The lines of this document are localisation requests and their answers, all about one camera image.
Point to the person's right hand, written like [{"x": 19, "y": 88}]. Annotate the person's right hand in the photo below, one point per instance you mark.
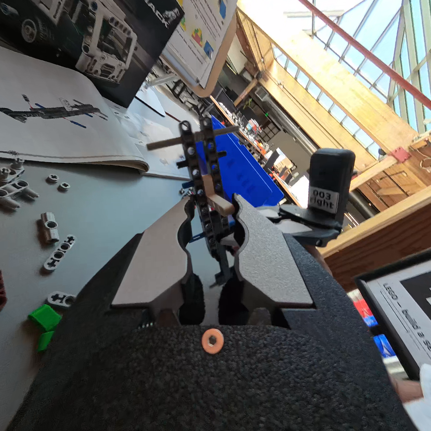
[{"x": 320, "y": 255}]

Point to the white printed board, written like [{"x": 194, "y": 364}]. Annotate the white printed board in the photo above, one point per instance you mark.
[{"x": 198, "y": 43}]

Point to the rack of small blue bins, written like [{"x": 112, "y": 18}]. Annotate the rack of small blue bins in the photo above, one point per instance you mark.
[{"x": 384, "y": 346}]

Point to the lego set box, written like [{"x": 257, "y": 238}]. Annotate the lego set box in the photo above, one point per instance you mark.
[{"x": 67, "y": 33}]

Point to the blue plastic bin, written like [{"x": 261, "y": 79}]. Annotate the blue plastic bin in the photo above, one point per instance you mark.
[{"x": 242, "y": 168}]

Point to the red wall box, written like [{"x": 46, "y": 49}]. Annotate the red wall box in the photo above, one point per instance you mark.
[{"x": 400, "y": 155}]

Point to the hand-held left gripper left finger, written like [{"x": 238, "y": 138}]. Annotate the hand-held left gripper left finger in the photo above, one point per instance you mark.
[{"x": 155, "y": 266}]

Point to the dark grey lego beam assembly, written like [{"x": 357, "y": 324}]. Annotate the dark grey lego beam assembly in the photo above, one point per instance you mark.
[{"x": 211, "y": 185}]

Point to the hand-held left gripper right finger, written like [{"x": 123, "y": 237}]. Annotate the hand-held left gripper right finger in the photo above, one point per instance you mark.
[{"x": 272, "y": 266}]

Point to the lego instruction booklet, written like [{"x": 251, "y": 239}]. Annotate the lego instruction booklet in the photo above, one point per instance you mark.
[{"x": 67, "y": 134}]

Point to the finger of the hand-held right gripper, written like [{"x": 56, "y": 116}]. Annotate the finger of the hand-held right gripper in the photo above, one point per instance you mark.
[{"x": 299, "y": 230}]

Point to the black framed marker sign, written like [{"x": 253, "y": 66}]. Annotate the black framed marker sign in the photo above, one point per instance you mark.
[{"x": 397, "y": 303}]

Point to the scattered grey lego pieces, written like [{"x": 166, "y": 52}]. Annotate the scattered grey lego pieces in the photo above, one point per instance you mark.
[{"x": 49, "y": 225}]

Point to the green lego piece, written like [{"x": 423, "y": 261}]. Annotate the green lego piece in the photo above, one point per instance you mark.
[
  {"x": 45, "y": 318},
  {"x": 45, "y": 341}
]

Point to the dark red lego piece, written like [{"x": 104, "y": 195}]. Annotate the dark red lego piece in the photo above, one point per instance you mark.
[{"x": 2, "y": 289}]

